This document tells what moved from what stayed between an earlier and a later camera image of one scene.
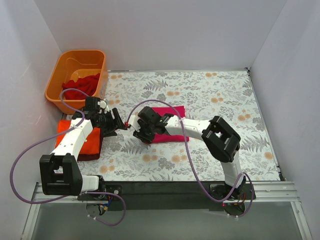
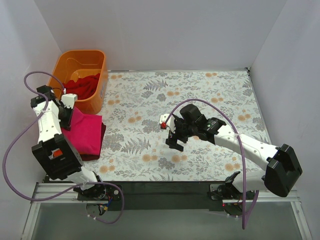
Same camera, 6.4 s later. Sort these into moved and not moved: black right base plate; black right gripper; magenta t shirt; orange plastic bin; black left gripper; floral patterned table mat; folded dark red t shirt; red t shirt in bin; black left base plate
Moved: black left gripper; magenta t shirt; black right gripper
Not moved: black right base plate; red t shirt in bin; orange plastic bin; folded dark red t shirt; black left base plate; floral patterned table mat
